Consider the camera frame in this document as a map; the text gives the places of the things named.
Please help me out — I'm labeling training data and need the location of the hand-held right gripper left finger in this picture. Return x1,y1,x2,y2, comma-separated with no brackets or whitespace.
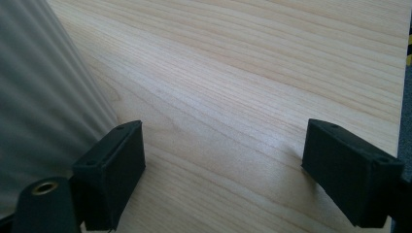
71,119,147,232

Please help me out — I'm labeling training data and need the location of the black and yellow striped tape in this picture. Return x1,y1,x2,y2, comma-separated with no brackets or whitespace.
405,18,412,68

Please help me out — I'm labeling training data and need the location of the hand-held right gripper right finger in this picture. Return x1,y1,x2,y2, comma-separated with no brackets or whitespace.
300,117,405,229

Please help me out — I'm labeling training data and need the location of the grey ribbed cloth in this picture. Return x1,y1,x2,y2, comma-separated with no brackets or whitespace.
0,0,120,217

